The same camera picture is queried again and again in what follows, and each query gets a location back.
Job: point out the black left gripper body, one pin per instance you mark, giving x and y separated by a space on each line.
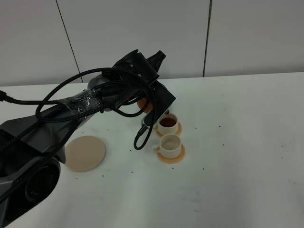
138 64

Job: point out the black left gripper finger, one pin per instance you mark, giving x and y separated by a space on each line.
156 60

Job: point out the brown clay teapot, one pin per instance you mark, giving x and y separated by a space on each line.
141 104

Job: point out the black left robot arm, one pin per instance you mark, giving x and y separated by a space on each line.
32 147

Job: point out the beige round teapot coaster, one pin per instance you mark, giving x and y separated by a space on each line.
84 153

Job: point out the far white teacup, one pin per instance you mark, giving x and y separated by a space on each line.
168 123

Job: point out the white teacup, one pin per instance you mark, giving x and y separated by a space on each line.
168 123
169 146

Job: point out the far orange cup coaster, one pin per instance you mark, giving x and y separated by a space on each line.
179 131

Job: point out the near white teacup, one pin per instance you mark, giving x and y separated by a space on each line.
169 146

